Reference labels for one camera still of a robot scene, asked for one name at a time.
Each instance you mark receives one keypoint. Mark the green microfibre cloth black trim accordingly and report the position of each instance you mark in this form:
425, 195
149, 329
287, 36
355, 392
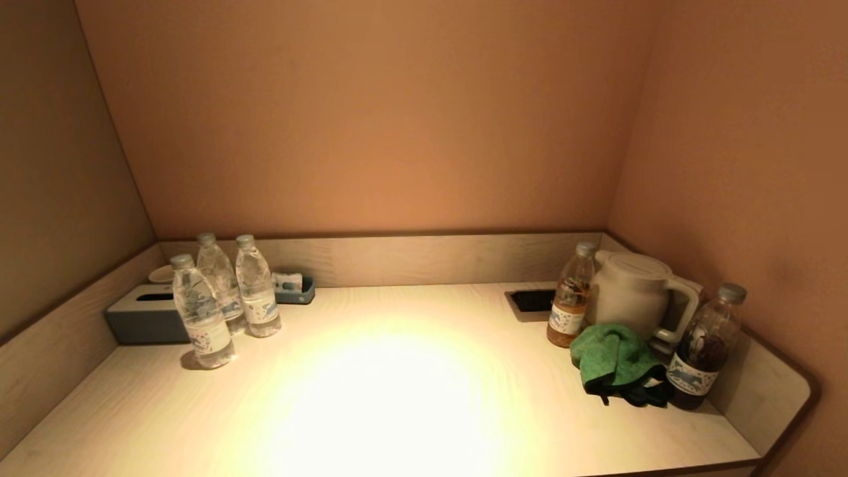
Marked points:
613, 358

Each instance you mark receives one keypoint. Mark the black recessed socket panel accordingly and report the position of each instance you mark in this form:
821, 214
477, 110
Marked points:
530, 301

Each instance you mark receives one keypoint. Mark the small blue tray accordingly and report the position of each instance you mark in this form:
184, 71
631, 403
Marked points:
303, 295

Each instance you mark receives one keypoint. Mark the white sachet packet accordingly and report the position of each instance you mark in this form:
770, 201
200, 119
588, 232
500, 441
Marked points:
286, 281

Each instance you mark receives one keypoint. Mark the amber tea bottle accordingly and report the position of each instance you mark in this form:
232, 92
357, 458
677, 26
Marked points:
570, 298

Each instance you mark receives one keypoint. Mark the white electric kettle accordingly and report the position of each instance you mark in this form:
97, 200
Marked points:
629, 291

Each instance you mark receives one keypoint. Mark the large clear water bottle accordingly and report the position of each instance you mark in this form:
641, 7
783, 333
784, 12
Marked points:
202, 318

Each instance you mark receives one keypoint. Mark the small white saucer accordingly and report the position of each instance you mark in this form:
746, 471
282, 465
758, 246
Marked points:
161, 273

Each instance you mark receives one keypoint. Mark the grey tissue box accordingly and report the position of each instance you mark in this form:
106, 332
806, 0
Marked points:
142, 319

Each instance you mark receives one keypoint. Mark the dark tea bottle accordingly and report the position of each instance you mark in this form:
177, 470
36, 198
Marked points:
703, 344

